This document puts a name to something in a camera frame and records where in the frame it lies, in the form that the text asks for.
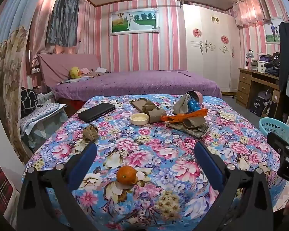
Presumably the tangerine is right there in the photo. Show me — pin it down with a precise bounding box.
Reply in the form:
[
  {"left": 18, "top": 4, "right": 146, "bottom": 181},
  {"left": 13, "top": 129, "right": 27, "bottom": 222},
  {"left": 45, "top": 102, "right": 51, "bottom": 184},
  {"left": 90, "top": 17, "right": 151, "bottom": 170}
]
[{"left": 117, "top": 166, "right": 138, "bottom": 186}]

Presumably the desk lamp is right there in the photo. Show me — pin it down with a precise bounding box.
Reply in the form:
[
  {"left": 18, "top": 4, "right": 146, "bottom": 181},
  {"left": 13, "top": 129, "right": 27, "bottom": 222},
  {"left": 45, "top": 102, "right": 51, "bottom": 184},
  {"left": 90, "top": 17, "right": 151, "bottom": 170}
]
[{"left": 244, "top": 50, "right": 254, "bottom": 71}]

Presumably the light blue plastic basket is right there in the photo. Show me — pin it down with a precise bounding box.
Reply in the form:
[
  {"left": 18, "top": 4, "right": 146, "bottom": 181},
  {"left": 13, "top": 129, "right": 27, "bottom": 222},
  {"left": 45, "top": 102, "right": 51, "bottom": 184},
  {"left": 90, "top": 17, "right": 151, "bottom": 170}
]
[{"left": 258, "top": 117, "right": 289, "bottom": 150}]

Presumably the pink valance curtain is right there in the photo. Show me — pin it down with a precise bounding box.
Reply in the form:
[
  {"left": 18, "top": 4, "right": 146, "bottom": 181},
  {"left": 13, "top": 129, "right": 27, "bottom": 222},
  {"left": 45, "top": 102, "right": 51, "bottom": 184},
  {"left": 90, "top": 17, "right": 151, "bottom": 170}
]
[{"left": 232, "top": 0, "right": 272, "bottom": 28}]

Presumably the yellow duck plush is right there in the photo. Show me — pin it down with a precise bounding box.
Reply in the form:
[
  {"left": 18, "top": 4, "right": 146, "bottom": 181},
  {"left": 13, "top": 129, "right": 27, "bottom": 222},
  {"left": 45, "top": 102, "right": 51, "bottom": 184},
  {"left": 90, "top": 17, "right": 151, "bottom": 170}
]
[{"left": 69, "top": 67, "right": 83, "bottom": 79}]

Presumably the pink satin curtain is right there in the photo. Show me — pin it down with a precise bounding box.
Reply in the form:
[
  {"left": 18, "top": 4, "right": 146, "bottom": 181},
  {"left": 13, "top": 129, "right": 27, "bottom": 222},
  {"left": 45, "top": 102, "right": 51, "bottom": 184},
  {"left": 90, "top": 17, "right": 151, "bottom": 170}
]
[{"left": 29, "top": 0, "right": 63, "bottom": 68}]

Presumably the crumpled brown paper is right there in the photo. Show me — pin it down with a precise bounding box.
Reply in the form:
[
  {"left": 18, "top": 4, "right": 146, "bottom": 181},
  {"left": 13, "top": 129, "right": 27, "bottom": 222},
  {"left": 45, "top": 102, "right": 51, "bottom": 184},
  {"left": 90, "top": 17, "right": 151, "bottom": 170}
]
[{"left": 142, "top": 100, "right": 158, "bottom": 113}]

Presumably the purple dotted bed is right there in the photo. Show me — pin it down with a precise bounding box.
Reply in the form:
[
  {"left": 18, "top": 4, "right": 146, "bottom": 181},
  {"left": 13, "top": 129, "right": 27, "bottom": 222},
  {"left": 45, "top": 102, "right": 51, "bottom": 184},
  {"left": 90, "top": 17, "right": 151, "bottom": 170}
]
[{"left": 52, "top": 70, "right": 223, "bottom": 101}]

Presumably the brown paper ball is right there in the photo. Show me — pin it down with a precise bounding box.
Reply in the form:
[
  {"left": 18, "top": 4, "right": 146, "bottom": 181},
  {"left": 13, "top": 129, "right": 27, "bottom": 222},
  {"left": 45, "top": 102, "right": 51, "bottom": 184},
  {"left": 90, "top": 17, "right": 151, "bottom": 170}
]
[{"left": 82, "top": 124, "right": 99, "bottom": 142}]

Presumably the white wardrobe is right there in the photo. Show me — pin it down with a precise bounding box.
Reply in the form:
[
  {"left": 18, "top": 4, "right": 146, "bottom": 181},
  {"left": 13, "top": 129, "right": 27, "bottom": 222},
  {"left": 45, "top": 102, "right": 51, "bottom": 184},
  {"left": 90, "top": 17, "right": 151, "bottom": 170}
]
[{"left": 182, "top": 4, "right": 242, "bottom": 94}]

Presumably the large framed wedding photo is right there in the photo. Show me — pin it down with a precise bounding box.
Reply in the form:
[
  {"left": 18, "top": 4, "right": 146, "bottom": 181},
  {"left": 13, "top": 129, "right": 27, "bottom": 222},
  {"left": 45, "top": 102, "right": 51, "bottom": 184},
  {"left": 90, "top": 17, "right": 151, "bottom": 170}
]
[{"left": 108, "top": 8, "right": 160, "bottom": 36}]

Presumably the black phone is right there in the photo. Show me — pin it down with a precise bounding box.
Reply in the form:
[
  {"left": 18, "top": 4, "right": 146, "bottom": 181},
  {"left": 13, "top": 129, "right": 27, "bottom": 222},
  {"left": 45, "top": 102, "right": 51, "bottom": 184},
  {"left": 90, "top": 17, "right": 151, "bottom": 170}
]
[{"left": 77, "top": 103, "right": 116, "bottom": 123}]

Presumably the pile of dark clothes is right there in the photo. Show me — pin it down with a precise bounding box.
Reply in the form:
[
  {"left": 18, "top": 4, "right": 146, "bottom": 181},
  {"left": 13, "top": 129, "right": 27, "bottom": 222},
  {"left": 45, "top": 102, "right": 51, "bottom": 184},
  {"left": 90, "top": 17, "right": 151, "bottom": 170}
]
[{"left": 259, "top": 52, "right": 281, "bottom": 76}]

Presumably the camouflage printed packet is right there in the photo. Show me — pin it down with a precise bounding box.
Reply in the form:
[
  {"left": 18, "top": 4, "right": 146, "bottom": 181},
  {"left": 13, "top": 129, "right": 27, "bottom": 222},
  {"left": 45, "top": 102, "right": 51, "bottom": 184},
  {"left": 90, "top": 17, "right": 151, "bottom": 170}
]
[{"left": 167, "top": 115, "right": 211, "bottom": 139}]

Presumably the polka dot cloth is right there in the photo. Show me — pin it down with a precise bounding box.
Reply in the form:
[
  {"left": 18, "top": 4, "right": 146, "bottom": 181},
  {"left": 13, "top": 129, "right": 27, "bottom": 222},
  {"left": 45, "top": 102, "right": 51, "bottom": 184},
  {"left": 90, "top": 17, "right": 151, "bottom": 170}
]
[{"left": 20, "top": 103, "right": 68, "bottom": 135}]

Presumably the phone in clear case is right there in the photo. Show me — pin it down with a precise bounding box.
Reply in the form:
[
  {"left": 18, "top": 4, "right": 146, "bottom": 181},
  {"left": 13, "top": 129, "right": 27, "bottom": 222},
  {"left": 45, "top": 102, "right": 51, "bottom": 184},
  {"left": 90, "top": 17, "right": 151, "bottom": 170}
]
[{"left": 130, "top": 98, "right": 159, "bottom": 113}]

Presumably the black and white pillow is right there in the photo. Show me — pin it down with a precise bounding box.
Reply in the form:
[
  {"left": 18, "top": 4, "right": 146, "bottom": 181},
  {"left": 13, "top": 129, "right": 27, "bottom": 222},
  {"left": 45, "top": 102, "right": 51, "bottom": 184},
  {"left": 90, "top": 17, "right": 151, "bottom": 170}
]
[{"left": 20, "top": 88, "right": 42, "bottom": 119}]

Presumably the light blue sheer curtain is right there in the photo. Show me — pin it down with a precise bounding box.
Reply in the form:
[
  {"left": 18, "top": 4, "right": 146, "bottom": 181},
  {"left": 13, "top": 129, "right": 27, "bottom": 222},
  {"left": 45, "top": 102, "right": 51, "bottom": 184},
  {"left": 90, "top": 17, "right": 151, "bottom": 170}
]
[{"left": 0, "top": 0, "right": 49, "bottom": 41}]

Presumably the grey curtain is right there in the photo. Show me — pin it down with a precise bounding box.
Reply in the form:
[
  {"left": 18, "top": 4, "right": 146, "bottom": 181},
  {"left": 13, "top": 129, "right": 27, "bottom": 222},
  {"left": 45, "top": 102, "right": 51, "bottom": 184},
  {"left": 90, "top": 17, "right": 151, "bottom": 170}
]
[{"left": 46, "top": 0, "right": 80, "bottom": 47}]

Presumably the cardboard roll tube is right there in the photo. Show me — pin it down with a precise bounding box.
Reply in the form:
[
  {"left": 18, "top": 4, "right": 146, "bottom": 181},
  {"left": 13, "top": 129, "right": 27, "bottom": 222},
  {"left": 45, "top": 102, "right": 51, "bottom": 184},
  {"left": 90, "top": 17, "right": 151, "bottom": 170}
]
[{"left": 148, "top": 109, "right": 167, "bottom": 125}]

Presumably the floral patterned curtain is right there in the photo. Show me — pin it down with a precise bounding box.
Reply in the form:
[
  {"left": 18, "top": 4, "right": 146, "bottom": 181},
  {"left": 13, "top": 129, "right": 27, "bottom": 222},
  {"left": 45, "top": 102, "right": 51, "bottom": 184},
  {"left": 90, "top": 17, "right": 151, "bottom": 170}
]
[{"left": 0, "top": 26, "right": 32, "bottom": 164}]

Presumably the black bag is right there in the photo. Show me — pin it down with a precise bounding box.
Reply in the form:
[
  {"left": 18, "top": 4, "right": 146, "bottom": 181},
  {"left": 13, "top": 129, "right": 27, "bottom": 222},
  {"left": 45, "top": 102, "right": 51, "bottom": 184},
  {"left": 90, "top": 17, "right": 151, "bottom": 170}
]
[{"left": 249, "top": 96, "right": 268, "bottom": 117}]

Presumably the red bed skirt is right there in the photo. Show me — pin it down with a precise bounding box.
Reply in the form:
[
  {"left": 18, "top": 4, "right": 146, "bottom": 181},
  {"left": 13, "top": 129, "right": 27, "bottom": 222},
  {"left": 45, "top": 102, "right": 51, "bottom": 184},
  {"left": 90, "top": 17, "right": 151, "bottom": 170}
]
[{"left": 56, "top": 99, "right": 86, "bottom": 112}]

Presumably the cream round bowl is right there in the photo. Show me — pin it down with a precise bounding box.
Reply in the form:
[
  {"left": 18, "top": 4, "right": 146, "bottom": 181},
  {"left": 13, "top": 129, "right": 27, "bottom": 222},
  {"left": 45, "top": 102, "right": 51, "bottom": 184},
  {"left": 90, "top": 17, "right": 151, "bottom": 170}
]
[{"left": 130, "top": 114, "right": 149, "bottom": 126}]

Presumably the pink mug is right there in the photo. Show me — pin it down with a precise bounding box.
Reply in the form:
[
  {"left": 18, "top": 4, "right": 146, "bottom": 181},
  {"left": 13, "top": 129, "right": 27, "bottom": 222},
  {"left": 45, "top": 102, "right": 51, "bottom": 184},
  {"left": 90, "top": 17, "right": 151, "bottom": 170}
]
[{"left": 186, "top": 91, "right": 206, "bottom": 110}]

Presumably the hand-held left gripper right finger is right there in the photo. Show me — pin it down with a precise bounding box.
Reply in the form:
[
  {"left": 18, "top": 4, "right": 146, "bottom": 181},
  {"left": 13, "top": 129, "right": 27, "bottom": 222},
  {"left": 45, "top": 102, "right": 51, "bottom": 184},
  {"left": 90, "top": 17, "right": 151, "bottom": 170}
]
[{"left": 194, "top": 141, "right": 274, "bottom": 231}]

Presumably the orange snack wrapper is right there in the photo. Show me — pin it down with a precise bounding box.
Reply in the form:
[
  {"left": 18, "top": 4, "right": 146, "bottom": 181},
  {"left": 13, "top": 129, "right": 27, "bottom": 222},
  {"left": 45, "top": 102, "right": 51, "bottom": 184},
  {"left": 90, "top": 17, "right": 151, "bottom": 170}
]
[{"left": 161, "top": 109, "right": 209, "bottom": 123}]

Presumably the small framed photo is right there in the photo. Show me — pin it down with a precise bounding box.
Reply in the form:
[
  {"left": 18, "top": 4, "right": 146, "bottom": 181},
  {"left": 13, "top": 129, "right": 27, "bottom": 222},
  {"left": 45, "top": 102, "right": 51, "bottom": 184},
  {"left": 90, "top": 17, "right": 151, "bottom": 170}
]
[{"left": 264, "top": 17, "right": 283, "bottom": 45}]

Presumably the black hanging coat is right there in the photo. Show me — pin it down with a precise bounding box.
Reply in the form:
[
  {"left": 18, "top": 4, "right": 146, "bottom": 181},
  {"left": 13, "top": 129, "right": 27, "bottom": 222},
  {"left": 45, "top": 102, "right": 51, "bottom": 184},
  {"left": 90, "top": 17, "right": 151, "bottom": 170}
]
[{"left": 278, "top": 21, "right": 289, "bottom": 123}]

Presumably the wooden desk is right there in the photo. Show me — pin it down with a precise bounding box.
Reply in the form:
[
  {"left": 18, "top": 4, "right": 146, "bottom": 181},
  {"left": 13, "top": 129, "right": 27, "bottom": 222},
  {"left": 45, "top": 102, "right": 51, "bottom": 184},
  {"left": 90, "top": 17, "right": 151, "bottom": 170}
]
[{"left": 237, "top": 67, "right": 283, "bottom": 119}]

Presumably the white box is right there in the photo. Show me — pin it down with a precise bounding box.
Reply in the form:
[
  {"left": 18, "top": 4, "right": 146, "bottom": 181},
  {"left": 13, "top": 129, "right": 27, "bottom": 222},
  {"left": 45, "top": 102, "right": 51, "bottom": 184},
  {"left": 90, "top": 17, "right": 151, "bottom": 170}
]
[{"left": 256, "top": 61, "right": 270, "bottom": 73}]

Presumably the grey cloth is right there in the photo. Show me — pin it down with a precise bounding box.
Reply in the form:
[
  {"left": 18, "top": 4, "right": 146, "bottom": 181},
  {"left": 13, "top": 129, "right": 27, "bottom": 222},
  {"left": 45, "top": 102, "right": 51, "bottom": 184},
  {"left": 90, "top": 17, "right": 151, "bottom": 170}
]
[{"left": 173, "top": 94, "right": 192, "bottom": 115}]

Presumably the blue plastic wrap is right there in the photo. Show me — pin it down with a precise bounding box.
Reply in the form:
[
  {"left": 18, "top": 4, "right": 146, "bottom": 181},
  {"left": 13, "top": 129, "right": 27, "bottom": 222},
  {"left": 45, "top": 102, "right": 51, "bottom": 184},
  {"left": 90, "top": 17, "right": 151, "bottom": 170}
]
[{"left": 188, "top": 99, "right": 203, "bottom": 113}]

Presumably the pink headboard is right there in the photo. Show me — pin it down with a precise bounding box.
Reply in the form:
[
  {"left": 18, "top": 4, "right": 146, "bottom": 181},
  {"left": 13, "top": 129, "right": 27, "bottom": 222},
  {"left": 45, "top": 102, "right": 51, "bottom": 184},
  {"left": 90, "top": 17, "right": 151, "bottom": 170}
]
[{"left": 37, "top": 53, "right": 111, "bottom": 85}]

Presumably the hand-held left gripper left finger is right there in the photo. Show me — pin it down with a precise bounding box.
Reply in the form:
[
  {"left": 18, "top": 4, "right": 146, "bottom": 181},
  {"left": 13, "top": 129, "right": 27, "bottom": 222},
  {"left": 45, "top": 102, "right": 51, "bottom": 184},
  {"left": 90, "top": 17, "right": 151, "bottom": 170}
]
[{"left": 17, "top": 141, "right": 98, "bottom": 231}]

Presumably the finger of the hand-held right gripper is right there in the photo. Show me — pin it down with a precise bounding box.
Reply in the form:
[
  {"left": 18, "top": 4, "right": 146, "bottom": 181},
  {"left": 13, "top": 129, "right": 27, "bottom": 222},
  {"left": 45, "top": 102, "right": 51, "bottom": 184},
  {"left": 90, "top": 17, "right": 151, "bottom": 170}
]
[{"left": 266, "top": 132, "right": 289, "bottom": 151}]

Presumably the grey-green floral cloth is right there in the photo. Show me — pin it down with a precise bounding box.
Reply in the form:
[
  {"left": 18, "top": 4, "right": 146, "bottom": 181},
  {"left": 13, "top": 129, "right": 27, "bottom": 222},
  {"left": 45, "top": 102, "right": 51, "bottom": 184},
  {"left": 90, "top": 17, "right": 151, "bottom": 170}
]
[{"left": 22, "top": 111, "right": 69, "bottom": 153}]

